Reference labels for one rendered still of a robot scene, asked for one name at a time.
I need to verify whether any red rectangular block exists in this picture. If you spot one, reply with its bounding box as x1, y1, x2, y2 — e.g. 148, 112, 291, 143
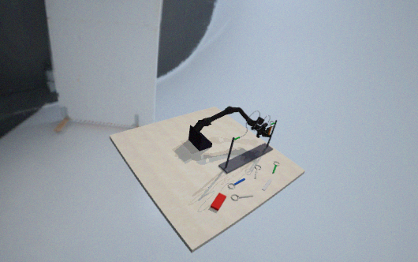
211, 193, 227, 211

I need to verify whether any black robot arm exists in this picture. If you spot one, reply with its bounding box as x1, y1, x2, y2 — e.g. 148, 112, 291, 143
193, 106, 268, 132

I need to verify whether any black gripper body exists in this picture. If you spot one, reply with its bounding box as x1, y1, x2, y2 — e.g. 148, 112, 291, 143
256, 126, 270, 138

